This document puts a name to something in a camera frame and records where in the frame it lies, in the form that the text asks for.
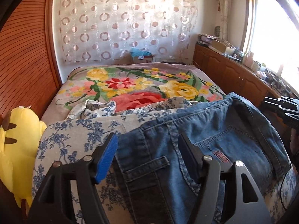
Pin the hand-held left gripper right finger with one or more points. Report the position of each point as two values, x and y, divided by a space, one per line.
188 155

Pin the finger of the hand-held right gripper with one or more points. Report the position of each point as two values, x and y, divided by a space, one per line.
280 103
292 120

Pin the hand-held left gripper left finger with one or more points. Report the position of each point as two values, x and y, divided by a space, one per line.
107 158

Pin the blue denim pants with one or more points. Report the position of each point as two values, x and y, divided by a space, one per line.
163 133

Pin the row of small containers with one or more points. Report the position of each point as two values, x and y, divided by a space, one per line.
257 66

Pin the white blue floral quilt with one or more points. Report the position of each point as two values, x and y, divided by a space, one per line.
70 133

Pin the wooden side cabinet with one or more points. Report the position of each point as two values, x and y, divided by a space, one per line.
231 72

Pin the bright window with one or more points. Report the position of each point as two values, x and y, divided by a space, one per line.
268 28

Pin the colourful flower print blanket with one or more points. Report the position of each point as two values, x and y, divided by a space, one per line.
130 84

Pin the open cardboard box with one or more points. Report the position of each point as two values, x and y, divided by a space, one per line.
219 45

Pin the yellow plush toy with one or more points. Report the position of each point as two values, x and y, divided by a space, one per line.
18 149

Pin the stack of papers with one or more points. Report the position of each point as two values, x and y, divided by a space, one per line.
205 39

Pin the small cardboard box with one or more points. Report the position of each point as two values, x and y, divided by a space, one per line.
144 59

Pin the beige lace window curtain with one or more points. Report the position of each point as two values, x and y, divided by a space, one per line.
225 11

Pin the blue plastic bag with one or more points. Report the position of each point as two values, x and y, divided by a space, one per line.
137 52

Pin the sheer circle pattern curtain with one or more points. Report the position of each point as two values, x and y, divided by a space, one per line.
116 28

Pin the wooden slatted wardrobe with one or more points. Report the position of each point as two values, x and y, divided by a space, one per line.
30 51

